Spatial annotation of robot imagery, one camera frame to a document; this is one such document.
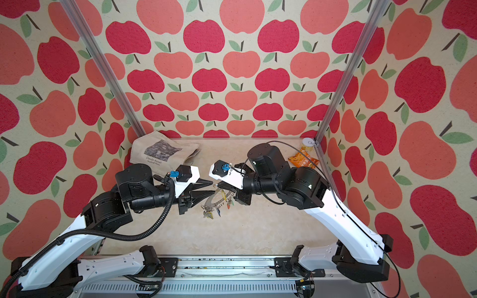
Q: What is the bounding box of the left aluminium corner post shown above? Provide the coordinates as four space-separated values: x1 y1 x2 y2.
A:
60 0 146 137

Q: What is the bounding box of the orange snack bag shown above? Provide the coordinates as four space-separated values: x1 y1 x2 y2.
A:
288 150 319 169

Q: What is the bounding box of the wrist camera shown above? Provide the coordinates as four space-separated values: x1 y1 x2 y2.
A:
170 165 200 198
209 160 245 190

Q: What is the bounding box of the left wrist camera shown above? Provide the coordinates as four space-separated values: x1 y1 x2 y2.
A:
170 165 200 198

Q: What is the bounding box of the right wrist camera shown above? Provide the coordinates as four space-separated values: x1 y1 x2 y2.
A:
209 160 245 190

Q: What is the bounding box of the black corrugated cable conduit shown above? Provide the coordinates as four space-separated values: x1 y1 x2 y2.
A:
0 176 176 298

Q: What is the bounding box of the printed canvas tote bag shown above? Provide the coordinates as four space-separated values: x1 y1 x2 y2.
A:
130 132 201 176

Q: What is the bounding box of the small yellow white can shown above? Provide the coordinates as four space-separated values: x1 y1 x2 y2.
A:
301 137 316 151

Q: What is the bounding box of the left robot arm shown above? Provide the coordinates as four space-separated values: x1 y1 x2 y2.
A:
1 163 214 298

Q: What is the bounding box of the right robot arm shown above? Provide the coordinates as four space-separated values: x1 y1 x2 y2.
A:
209 143 393 283

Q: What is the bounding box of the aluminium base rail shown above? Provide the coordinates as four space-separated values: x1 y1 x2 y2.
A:
72 255 379 298

